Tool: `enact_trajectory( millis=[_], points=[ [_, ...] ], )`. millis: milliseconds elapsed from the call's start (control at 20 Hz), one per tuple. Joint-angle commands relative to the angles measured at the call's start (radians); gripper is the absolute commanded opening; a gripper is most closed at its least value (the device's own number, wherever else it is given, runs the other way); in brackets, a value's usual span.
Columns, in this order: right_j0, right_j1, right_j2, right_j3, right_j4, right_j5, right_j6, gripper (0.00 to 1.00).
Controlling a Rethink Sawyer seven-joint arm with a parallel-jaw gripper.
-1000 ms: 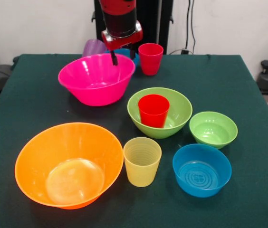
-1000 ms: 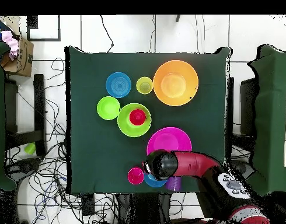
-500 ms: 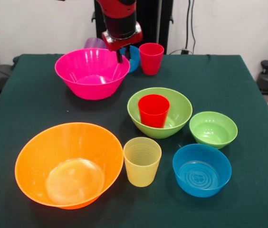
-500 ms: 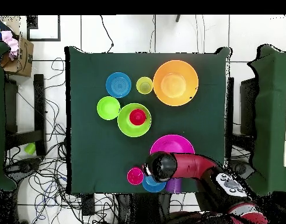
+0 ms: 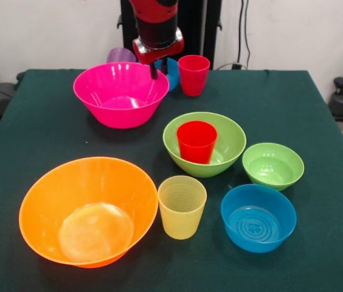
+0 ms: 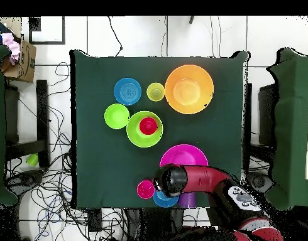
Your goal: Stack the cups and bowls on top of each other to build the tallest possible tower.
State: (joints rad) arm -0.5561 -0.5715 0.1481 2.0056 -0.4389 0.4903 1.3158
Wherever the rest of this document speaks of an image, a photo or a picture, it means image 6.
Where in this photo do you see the red plastic cup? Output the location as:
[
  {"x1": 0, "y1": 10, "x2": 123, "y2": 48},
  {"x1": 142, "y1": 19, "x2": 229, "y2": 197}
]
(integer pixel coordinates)
[{"x1": 139, "y1": 117, "x2": 159, "y2": 136}]

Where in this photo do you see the large green plastic bowl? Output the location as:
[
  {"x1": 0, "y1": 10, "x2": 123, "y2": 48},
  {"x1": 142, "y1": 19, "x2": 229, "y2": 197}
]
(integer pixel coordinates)
[{"x1": 126, "y1": 110, "x2": 164, "y2": 148}]

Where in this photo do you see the large pink plastic bowl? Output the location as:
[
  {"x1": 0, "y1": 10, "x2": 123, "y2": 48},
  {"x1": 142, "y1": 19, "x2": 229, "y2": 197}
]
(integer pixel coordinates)
[{"x1": 159, "y1": 144, "x2": 209, "y2": 168}]

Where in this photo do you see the small green plastic bowl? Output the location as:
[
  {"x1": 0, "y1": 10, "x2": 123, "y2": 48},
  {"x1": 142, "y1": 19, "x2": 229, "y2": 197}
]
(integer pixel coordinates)
[{"x1": 104, "y1": 103, "x2": 131, "y2": 130}]

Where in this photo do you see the crimson pink plastic cup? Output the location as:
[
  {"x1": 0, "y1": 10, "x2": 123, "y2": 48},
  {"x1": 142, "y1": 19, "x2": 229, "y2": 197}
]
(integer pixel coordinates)
[{"x1": 136, "y1": 179, "x2": 155, "y2": 200}]

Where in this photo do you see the blue plastic bowl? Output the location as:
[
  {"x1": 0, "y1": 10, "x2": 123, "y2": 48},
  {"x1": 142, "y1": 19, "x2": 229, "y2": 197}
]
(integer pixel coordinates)
[
  {"x1": 152, "y1": 190, "x2": 180, "y2": 208},
  {"x1": 113, "y1": 77, "x2": 143, "y2": 106}
]

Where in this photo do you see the purple plastic cup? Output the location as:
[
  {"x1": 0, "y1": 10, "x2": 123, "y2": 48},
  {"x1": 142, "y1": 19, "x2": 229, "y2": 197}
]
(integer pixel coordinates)
[{"x1": 178, "y1": 192, "x2": 197, "y2": 209}]

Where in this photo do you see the yellow plastic cup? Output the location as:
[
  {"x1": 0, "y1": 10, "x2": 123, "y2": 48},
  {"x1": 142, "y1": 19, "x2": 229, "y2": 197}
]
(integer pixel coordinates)
[{"x1": 146, "y1": 82, "x2": 166, "y2": 102}]

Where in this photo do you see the orange plastic bowl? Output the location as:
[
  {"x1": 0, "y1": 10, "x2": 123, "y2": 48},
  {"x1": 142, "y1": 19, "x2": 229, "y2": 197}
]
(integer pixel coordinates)
[{"x1": 164, "y1": 64, "x2": 215, "y2": 115}]

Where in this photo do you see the dark green table cloth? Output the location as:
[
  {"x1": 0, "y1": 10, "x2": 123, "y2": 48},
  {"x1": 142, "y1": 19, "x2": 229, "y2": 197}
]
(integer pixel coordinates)
[{"x1": 69, "y1": 49, "x2": 250, "y2": 210}]

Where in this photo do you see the black power strip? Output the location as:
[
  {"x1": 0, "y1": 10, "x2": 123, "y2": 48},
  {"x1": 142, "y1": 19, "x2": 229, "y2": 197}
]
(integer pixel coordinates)
[{"x1": 87, "y1": 208, "x2": 102, "y2": 233}]

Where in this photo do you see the black metal stand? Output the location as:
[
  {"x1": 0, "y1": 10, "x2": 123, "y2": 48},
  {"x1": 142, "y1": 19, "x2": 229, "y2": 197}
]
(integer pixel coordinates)
[{"x1": 4, "y1": 79, "x2": 50, "y2": 168}]

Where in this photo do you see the black box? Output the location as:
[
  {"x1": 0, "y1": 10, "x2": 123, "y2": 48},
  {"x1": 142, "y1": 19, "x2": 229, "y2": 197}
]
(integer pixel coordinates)
[{"x1": 258, "y1": 83, "x2": 279, "y2": 146}]

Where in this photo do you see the grey black base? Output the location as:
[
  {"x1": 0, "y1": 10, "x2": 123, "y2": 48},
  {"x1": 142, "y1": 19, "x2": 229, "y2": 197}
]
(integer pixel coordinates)
[{"x1": 246, "y1": 173, "x2": 274, "y2": 194}]

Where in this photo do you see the green cup on floor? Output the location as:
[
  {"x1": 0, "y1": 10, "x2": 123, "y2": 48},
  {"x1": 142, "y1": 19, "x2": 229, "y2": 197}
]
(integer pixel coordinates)
[{"x1": 26, "y1": 153, "x2": 39, "y2": 167}]

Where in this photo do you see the black base with knob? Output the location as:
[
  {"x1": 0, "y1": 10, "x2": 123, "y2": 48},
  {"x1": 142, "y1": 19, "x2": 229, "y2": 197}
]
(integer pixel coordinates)
[{"x1": 5, "y1": 169, "x2": 45, "y2": 192}]

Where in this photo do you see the brown cardboard box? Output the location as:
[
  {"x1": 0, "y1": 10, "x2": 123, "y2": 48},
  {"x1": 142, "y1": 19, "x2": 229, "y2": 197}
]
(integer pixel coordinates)
[{"x1": 0, "y1": 35, "x2": 37, "y2": 83}]

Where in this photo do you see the pink cloth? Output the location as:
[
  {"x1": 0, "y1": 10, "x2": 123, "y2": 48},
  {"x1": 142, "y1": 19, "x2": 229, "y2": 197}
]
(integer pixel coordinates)
[{"x1": 1, "y1": 33, "x2": 21, "y2": 65}]

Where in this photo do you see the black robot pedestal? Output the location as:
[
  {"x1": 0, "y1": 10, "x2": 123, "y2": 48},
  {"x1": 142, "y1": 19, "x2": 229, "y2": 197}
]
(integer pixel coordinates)
[{"x1": 126, "y1": 207, "x2": 185, "y2": 241}]

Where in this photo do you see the tangle of floor cables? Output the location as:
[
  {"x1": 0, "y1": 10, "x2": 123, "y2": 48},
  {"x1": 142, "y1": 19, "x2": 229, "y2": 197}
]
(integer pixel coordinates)
[{"x1": 5, "y1": 62, "x2": 127, "y2": 241}]

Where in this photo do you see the black floor cable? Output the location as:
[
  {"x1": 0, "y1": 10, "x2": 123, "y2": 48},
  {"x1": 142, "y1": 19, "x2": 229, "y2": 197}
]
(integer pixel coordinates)
[{"x1": 107, "y1": 16, "x2": 124, "y2": 58}]

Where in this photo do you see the black square frame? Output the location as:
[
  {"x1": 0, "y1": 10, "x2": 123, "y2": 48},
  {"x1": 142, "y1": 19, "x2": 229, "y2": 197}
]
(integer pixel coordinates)
[{"x1": 28, "y1": 16, "x2": 66, "y2": 45}]

